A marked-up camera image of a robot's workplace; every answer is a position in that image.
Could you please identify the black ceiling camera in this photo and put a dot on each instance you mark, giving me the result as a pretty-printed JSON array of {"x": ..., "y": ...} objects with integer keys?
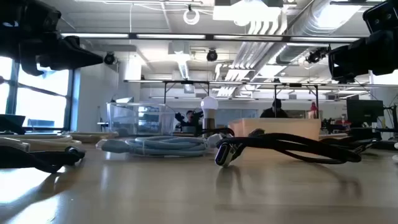
[
  {"x": 212, "y": 55},
  {"x": 109, "y": 58},
  {"x": 315, "y": 56}
]

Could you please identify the black computer monitor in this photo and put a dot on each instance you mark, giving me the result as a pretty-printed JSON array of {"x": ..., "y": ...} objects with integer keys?
[{"x": 365, "y": 110}]

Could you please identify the clear plastic bin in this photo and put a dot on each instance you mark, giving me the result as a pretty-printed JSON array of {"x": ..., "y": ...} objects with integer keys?
[{"x": 124, "y": 118}]

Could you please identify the window with dark frame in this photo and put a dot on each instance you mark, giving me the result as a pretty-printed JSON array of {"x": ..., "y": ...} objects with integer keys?
[{"x": 43, "y": 99}]

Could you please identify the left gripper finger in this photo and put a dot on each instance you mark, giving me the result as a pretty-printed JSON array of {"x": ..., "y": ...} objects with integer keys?
[{"x": 71, "y": 56}]

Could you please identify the silver ventilation duct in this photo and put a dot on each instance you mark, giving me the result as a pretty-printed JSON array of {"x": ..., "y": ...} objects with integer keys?
[{"x": 298, "y": 28}]

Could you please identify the person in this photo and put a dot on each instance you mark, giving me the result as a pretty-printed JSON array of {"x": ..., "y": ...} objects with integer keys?
[
  {"x": 273, "y": 112},
  {"x": 188, "y": 119}
]

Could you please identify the black background rig frame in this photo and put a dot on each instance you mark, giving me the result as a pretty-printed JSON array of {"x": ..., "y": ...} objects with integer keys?
[{"x": 192, "y": 82}]

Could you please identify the white bulb on metal base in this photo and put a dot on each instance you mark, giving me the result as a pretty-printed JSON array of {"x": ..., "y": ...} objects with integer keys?
[{"x": 209, "y": 104}]

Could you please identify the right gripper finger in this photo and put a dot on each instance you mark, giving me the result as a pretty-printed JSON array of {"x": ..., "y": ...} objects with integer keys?
[{"x": 348, "y": 62}]

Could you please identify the long ceiling light strip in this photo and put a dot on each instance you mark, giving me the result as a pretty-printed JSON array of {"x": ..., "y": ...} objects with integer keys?
[{"x": 171, "y": 36}]

